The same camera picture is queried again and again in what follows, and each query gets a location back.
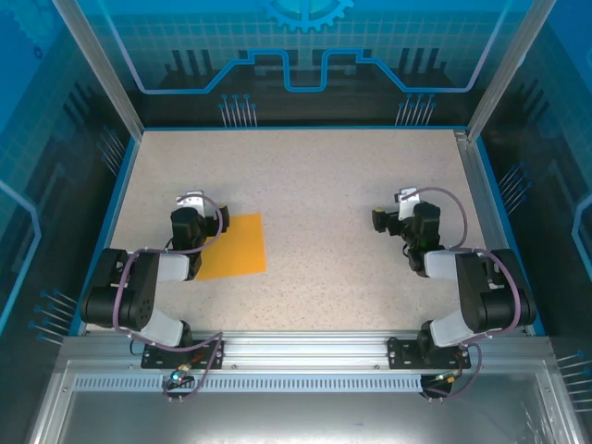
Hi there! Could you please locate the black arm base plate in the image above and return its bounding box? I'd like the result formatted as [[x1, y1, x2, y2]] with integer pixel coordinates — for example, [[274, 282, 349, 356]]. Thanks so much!
[[387, 336, 473, 371], [141, 339, 227, 371]]

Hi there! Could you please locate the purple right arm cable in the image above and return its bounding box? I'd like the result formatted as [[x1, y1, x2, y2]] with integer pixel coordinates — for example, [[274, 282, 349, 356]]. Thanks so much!
[[401, 186, 523, 401]]

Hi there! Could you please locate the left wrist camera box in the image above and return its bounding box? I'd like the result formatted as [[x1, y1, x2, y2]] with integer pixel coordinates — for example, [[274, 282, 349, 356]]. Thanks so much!
[[175, 189, 205, 216]]

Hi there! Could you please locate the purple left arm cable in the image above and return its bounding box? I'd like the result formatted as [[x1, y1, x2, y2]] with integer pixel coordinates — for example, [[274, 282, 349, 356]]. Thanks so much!
[[113, 193, 231, 402]]

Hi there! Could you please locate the aluminium side rail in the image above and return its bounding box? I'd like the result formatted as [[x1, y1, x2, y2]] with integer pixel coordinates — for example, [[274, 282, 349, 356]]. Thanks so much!
[[454, 129, 532, 335]]

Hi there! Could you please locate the aluminium frame post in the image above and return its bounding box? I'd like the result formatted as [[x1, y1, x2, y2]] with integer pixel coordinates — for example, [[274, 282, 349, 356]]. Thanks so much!
[[51, 0, 145, 140], [465, 0, 560, 142]]

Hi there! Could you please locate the cable connector with green light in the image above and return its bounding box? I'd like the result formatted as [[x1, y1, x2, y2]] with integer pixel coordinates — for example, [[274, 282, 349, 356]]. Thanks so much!
[[432, 367, 464, 389], [168, 363, 193, 389]]

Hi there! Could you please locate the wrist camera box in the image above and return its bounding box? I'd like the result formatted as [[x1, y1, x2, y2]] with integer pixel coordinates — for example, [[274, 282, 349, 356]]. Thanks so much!
[[175, 189, 205, 216], [397, 186, 422, 221]]

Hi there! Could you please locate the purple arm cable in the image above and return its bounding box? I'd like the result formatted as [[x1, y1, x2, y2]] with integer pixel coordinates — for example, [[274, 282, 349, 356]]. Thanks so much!
[[401, 186, 523, 401], [113, 193, 231, 402]]

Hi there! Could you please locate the aluminium front rail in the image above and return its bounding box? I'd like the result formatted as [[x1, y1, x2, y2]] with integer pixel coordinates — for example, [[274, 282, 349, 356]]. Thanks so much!
[[59, 328, 554, 369]]

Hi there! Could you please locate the slotted grey cable duct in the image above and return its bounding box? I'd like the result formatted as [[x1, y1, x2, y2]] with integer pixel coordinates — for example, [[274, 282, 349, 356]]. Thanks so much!
[[72, 375, 426, 393]]

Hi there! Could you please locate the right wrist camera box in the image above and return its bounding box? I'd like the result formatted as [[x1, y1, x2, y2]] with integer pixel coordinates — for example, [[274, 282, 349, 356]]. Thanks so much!
[[397, 186, 422, 221]]

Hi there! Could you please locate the steel bottom tray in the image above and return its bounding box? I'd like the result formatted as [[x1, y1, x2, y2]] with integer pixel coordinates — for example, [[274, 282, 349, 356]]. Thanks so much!
[[28, 359, 585, 444]]

